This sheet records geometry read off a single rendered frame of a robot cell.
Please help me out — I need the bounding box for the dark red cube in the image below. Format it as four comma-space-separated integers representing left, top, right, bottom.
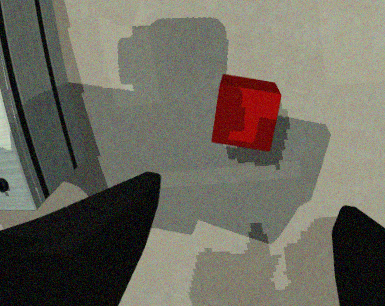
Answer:
212, 73, 281, 152

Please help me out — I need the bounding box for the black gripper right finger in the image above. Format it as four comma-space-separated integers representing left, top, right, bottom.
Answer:
332, 205, 385, 306

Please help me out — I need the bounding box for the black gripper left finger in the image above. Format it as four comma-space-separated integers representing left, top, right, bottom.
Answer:
0, 172, 161, 306

